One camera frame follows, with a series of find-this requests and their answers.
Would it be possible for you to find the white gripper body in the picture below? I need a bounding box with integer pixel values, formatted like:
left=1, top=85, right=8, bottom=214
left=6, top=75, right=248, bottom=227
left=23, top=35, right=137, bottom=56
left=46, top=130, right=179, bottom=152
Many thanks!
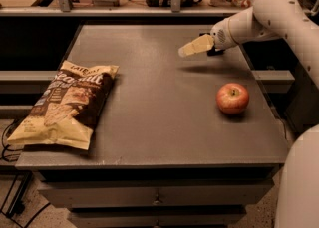
left=210, top=18, right=238, bottom=50

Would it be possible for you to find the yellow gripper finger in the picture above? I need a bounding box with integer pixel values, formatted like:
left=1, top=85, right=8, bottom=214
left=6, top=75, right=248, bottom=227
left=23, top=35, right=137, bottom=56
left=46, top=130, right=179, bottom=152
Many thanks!
left=178, top=34, right=214, bottom=57

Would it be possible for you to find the black rxbar chocolate bar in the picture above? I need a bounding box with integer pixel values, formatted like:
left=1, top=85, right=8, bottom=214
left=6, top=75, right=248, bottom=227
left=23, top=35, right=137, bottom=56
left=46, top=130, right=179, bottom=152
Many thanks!
left=199, top=33, right=225, bottom=57

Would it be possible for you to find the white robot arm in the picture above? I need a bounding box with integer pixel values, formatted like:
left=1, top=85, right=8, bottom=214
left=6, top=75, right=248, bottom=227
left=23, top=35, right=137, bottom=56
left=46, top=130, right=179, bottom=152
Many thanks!
left=178, top=0, right=319, bottom=228

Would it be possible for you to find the brown sea salt chip bag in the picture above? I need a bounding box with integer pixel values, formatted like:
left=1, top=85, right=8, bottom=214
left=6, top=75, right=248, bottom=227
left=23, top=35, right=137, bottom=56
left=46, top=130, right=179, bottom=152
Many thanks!
left=8, top=61, right=119, bottom=150

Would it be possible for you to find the red apple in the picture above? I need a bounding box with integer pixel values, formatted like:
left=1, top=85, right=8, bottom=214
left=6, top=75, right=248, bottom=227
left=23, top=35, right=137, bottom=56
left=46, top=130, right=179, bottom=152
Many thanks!
left=215, top=83, right=249, bottom=114

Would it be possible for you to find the grey drawer cabinet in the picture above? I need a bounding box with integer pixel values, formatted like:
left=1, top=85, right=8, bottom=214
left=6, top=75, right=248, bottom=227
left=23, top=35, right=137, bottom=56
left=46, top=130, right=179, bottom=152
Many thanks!
left=14, top=23, right=297, bottom=228

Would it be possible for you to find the upper drawer front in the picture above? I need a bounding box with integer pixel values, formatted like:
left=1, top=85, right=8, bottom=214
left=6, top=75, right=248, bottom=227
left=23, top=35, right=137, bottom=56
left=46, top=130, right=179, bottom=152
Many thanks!
left=39, top=179, right=274, bottom=208

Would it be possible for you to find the drawer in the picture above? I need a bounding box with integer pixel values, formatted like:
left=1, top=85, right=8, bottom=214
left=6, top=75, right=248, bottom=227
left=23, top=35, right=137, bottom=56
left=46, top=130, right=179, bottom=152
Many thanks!
left=68, top=206, right=246, bottom=228
left=39, top=179, right=274, bottom=208

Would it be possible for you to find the lower drawer front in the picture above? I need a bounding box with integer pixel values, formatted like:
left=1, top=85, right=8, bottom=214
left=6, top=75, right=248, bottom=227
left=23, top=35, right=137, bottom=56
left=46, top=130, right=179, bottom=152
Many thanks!
left=68, top=206, right=246, bottom=228

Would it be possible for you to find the black metal stand left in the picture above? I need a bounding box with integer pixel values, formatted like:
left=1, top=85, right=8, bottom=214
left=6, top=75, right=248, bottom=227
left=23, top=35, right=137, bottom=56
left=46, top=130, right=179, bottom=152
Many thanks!
left=0, top=170, right=32, bottom=218

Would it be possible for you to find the grey metal shelf rail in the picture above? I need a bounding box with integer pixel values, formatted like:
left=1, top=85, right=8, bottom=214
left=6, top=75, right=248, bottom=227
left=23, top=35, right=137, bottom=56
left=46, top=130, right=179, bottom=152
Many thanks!
left=0, top=0, right=318, bottom=17

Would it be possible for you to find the black cable left floor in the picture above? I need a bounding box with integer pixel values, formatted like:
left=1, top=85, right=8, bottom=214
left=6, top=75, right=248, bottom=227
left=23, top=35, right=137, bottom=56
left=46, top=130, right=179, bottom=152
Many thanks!
left=0, top=118, right=21, bottom=163

